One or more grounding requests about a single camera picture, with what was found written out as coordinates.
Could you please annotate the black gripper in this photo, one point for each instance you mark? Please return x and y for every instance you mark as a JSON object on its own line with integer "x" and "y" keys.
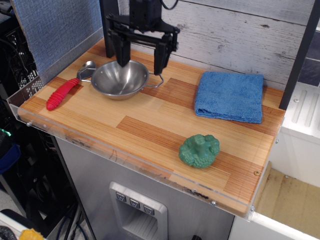
{"x": 144, "y": 16}

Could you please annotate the stainless steel bowl with handles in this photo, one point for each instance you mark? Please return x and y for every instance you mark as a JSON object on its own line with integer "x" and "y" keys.
{"x": 116, "y": 82}

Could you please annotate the blue folded cloth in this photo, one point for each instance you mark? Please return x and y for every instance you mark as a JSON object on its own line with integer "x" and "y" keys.
{"x": 230, "y": 96}

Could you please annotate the blue fabric panel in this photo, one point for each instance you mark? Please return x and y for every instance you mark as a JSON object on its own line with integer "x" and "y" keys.
{"x": 58, "y": 31}

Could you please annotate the green toy broccoli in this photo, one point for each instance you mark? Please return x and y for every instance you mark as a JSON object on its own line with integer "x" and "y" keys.
{"x": 199, "y": 151}

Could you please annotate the black plastic crate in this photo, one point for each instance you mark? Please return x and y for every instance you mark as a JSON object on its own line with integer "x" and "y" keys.
{"x": 19, "y": 65}

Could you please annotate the silver toy fridge cabinet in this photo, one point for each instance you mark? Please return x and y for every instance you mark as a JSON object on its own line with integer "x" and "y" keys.
{"x": 91, "y": 175}

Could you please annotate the clear acrylic edge guard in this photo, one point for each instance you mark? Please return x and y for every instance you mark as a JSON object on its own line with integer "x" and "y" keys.
{"x": 145, "y": 132}

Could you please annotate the silver ice dispenser panel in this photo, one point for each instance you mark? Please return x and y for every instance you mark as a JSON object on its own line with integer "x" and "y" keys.
{"x": 138, "y": 216}

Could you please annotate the white toy sink unit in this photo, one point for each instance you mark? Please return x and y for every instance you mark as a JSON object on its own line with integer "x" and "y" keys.
{"x": 288, "y": 206}

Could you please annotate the spoon with red handle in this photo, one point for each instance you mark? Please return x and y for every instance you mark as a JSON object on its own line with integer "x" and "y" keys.
{"x": 65, "y": 89}

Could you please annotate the black vertical post right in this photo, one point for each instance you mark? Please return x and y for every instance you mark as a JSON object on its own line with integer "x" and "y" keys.
{"x": 301, "y": 55}

